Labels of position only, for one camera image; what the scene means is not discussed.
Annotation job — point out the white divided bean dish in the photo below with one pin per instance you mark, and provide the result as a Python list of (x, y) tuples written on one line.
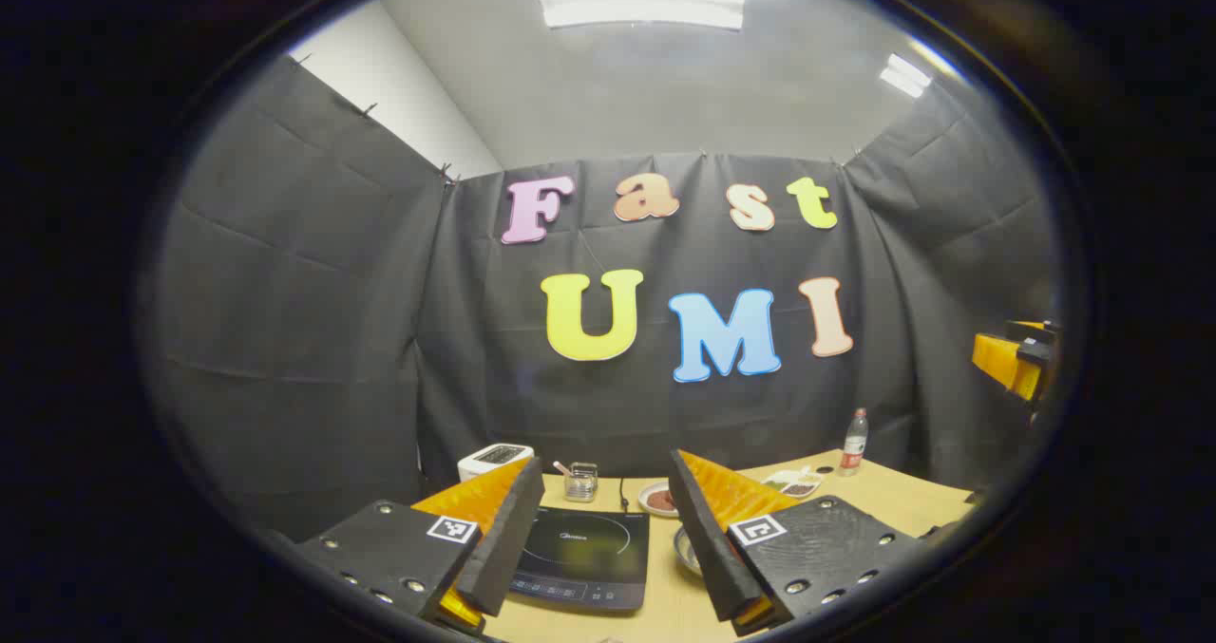
[(793, 483)]

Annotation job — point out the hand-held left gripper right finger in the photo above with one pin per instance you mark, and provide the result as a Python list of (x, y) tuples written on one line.
[(703, 538)]

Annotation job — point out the small ceiling light panel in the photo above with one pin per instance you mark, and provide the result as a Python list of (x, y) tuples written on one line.
[(904, 75)]

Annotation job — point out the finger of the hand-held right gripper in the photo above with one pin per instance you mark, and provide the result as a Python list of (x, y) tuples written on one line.
[(1002, 358)]

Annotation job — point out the white toaster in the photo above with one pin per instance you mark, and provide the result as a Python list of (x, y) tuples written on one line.
[(489, 460)]

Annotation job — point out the black induction cooktop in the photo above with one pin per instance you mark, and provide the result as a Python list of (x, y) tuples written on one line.
[(589, 557)]

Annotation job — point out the clear plastic water bottle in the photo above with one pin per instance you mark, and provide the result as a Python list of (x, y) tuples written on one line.
[(853, 448)]

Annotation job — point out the white round plate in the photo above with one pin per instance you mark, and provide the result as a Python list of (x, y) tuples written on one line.
[(648, 502)]

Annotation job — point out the stainless steel pot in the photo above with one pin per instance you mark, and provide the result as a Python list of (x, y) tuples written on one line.
[(686, 550)]

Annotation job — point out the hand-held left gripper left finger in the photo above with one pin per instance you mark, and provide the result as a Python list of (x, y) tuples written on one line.
[(508, 538)]

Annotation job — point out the large ceiling light panel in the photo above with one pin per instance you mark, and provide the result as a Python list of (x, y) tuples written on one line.
[(638, 2)]

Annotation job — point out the black backdrop cloth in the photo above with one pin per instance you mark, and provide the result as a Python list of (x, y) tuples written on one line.
[(313, 339)]

